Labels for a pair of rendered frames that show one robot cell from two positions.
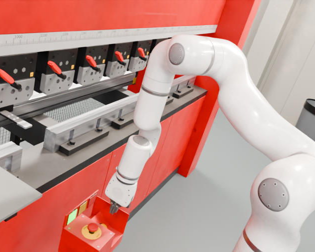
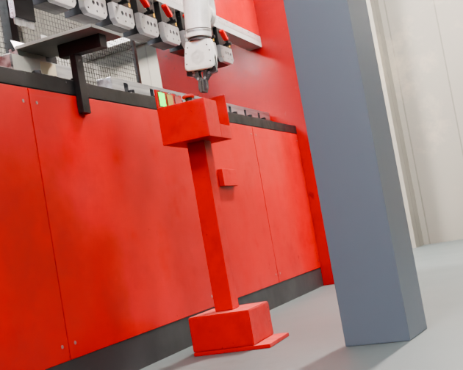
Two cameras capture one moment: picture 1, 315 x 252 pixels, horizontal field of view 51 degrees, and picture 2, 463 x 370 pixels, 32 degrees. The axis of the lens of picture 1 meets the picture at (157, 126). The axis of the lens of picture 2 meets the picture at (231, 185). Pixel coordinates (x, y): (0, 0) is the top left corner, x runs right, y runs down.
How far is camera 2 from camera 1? 209 cm
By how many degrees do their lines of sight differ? 28
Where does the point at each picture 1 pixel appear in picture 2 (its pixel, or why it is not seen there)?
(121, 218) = (219, 106)
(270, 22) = not seen: hidden behind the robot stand
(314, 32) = (436, 60)
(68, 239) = (168, 116)
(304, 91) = not seen: outside the picture
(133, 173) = (202, 20)
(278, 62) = (417, 133)
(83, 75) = (115, 10)
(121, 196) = (203, 56)
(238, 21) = (283, 15)
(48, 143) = not seen: hidden behind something
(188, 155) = (324, 243)
